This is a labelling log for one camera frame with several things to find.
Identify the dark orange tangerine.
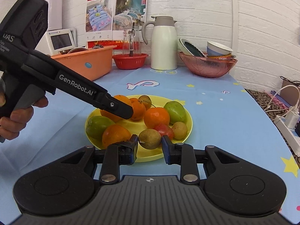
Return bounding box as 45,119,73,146
131,101,146,121

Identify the white blue ceramic bowl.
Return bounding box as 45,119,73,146
206,41,232,56

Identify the brown kiwi fruit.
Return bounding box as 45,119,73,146
138,129,162,150

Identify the white water purifier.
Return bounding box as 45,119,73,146
45,0,63,31

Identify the cardboard box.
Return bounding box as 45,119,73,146
280,76,299,106

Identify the white thermos jug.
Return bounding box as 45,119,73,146
141,15,177,71

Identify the orange plastic basket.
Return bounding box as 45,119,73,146
51,46,116,81

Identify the white dish in bowl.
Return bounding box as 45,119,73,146
178,38,206,57

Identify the large green apple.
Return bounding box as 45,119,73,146
85,115,115,141

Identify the red plastic colander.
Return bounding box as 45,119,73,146
112,53,148,70

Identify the small red apple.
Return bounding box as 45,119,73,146
154,124,174,140

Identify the white charger plug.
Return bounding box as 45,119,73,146
285,107,299,129

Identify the steel bowl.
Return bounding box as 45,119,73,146
67,47,88,54

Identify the person left hand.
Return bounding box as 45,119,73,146
1,96,48,140

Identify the blue patterned tablecloth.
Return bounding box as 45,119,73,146
1,67,299,224

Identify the glass jar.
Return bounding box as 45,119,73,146
123,23,141,56

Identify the green apple on plate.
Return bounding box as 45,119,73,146
164,101,187,124

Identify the yellow plastic plate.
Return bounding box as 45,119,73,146
85,95,193,162

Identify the white power strip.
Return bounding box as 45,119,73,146
274,116,299,157

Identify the brown fruit on plate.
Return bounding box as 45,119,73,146
171,122,188,140

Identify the white touchscreen appliance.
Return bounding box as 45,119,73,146
35,27,77,56

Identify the copper glass bowl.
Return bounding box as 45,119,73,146
178,52,238,78

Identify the orange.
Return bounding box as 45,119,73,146
102,124,131,149
144,107,170,128
100,94,133,122
130,97,139,103

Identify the bedding poster calendar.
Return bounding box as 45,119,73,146
85,0,147,50

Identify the brown fruit plate back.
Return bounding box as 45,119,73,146
138,95,152,110

